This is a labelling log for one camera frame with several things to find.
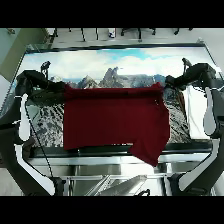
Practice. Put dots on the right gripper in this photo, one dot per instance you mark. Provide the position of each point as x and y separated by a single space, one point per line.
174 81

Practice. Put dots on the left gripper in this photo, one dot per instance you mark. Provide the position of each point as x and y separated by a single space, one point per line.
55 86

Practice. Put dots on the red T-shirt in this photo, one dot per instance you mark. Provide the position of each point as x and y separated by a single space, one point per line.
113 116

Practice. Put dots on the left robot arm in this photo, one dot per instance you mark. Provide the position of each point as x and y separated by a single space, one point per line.
25 173

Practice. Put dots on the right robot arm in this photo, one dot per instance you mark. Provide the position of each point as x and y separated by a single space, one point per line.
209 116

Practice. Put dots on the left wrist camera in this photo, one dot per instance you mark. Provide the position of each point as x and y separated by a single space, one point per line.
45 68

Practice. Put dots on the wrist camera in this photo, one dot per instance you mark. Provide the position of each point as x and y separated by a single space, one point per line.
45 68
186 64

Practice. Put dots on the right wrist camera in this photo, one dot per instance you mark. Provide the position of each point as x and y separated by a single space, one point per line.
186 64

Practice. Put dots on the silver frame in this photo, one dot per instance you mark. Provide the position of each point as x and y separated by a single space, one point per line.
110 173

